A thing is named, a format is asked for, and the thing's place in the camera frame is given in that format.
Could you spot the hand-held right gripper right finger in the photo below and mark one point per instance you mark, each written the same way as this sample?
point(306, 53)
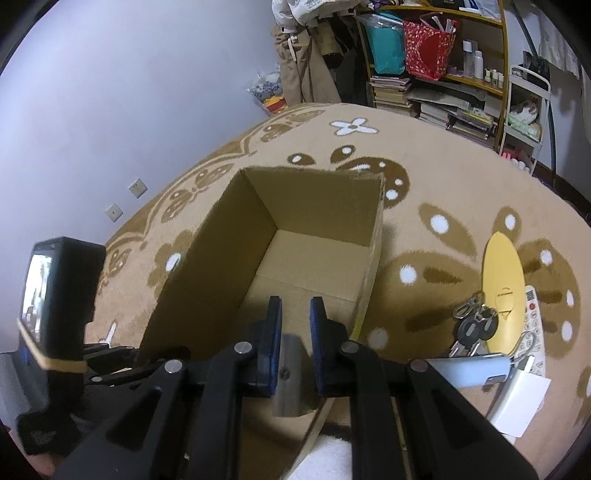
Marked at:
point(317, 341)

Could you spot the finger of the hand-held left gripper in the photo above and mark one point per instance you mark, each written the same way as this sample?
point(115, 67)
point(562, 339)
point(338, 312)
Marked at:
point(111, 354)
point(120, 374)

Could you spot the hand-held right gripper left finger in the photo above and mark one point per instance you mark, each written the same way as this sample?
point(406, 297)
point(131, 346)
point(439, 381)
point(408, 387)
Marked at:
point(275, 341)

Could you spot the grey metal block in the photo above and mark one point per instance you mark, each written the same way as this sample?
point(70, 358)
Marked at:
point(291, 392)

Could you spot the cardboard box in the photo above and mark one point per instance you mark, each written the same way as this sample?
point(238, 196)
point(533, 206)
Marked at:
point(314, 203)

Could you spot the light blue power bank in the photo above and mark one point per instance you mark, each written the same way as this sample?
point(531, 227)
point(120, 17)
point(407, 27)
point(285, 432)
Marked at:
point(466, 371)

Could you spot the bunch of black keys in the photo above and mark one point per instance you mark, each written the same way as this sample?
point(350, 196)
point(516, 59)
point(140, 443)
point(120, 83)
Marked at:
point(471, 330)

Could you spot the white fluffy cloth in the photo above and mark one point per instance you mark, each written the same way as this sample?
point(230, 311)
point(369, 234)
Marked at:
point(328, 461)

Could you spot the yellow oval plastic case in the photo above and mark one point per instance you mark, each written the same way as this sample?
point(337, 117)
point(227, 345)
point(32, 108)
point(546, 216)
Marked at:
point(501, 267)

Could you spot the white remote control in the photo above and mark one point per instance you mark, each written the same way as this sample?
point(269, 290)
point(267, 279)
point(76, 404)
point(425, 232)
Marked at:
point(533, 318)

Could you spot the beige floral carpet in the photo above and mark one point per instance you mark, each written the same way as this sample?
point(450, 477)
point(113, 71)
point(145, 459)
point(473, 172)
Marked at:
point(438, 152)

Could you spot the clear plastic bag of toys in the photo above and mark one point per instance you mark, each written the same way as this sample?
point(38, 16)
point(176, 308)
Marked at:
point(268, 92)

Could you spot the stack of books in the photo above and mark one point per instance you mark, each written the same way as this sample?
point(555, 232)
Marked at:
point(390, 94)

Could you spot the pile of papers and books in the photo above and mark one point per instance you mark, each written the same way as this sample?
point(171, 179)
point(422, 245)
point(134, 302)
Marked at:
point(457, 110)

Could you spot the hanging beige clothes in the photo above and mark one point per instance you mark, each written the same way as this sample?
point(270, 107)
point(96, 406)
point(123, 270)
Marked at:
point(300, 69)

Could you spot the teal bag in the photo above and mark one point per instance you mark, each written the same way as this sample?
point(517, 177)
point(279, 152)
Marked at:
point(385, 46)

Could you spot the white trolley cart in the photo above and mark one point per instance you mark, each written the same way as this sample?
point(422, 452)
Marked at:
point(524, 115)

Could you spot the red patterned gift bag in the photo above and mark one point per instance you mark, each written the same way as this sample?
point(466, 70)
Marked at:
point(427, 48)

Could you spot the white bottles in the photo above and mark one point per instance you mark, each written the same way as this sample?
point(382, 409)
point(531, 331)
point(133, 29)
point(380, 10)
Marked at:
point(473, 60)

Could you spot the wooden shelf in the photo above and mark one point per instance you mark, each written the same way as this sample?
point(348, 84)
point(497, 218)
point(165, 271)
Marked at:
point(498, 27)

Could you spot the white wall socket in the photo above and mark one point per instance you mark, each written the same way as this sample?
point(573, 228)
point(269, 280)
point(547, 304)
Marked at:
point(137, 188)
point(113, 212)

